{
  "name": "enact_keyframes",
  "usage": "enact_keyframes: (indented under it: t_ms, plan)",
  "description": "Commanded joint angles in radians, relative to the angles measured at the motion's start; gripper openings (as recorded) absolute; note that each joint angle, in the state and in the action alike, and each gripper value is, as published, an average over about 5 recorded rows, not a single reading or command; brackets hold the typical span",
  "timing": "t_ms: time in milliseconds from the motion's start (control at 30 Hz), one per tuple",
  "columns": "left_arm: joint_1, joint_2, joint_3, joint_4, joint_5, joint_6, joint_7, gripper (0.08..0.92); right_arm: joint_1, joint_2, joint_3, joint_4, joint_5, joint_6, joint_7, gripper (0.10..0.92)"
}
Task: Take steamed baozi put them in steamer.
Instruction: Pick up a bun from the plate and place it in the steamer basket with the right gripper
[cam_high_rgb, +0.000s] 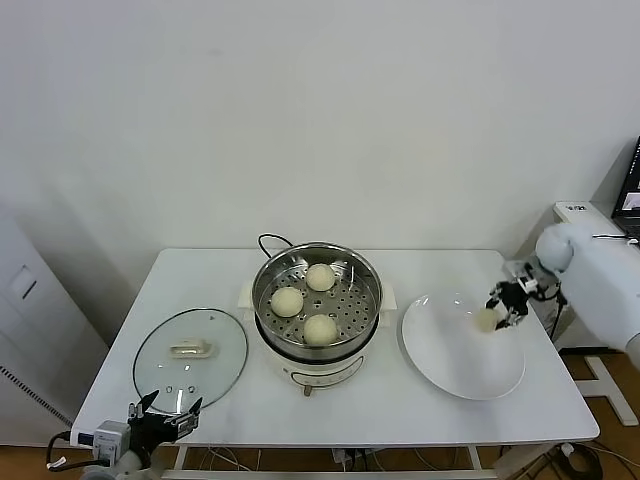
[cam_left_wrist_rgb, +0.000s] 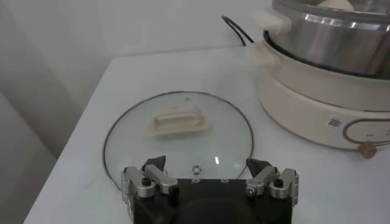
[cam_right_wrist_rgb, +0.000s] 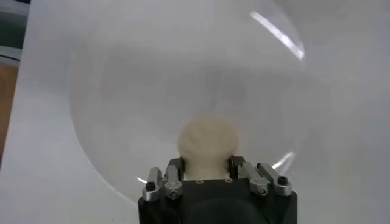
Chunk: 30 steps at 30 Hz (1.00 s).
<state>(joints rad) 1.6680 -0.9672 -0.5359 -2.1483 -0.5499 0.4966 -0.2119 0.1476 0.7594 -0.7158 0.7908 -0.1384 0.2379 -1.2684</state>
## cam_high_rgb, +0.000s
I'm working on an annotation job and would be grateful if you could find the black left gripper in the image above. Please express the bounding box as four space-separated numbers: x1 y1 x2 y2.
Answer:
128 391 204 454

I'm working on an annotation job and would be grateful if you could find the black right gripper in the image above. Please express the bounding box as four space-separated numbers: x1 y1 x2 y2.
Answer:
483 280 531 332

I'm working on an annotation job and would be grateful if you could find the white steamed baozi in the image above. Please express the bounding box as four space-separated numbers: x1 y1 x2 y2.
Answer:
474 308 500 334
305 263 335 292
303 313 338 347
270 286 304 318

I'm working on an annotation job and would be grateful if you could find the glass lid with cream handle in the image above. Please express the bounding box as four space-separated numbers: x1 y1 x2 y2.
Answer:
132 307 250 415

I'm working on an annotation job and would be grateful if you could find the stainless steel steamer basket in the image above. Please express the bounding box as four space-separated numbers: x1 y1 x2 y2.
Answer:
251 242 384 357

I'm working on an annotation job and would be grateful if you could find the white round plate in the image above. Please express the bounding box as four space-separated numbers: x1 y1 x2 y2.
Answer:
401 291 528 401

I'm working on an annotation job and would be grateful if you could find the grey cabinet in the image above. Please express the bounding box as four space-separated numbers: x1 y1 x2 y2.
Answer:
0 204 111 446

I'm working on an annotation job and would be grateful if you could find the white electric cooker pot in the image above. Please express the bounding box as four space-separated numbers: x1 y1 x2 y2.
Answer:
238 279 399 399

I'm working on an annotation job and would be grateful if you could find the black laptop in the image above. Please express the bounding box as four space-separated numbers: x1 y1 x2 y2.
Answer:
610 135 640 234

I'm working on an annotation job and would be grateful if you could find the power strip under table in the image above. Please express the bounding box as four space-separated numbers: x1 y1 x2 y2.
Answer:
332 448 374 469

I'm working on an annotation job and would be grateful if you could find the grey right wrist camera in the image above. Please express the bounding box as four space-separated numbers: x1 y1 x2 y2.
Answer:
503 258 545 296

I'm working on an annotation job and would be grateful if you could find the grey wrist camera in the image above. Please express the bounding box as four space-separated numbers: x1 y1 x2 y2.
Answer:
503 258 545 296
77 420 132 459

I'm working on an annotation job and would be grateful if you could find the white table frame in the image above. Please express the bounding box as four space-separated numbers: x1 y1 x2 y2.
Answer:
144 443 501 480

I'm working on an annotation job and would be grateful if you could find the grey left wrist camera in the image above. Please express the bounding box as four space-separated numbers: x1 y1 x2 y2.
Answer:
77 420 132 459

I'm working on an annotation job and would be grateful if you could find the dark left wrist cable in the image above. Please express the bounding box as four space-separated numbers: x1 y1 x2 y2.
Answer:
47 432 74 471

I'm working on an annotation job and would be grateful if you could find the black cooker power cord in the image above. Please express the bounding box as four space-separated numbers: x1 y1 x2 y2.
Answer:
258 233 296 261

